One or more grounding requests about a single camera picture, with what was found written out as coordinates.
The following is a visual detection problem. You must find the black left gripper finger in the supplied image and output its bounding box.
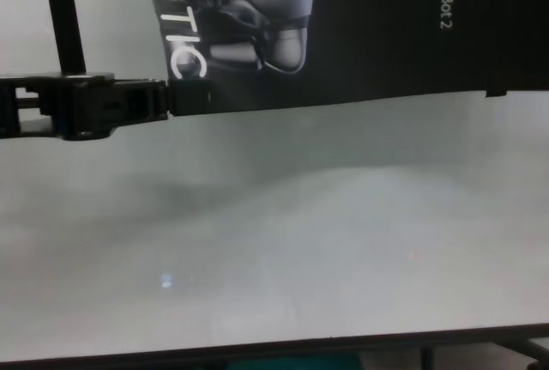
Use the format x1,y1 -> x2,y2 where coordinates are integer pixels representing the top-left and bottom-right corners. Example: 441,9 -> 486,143
114,77 -> 213,129

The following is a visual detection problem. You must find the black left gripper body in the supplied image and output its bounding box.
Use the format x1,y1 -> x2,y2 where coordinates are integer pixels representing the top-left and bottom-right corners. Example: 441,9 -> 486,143
0,70 -> 118,143

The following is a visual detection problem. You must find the black robot print poster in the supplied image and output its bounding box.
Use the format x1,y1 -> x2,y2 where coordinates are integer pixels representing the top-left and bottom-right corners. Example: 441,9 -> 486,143
145,0 -> 549,116

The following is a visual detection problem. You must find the black table crossbar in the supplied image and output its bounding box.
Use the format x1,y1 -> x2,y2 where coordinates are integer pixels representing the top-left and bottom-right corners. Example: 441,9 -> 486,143
499,337 -> 549,365

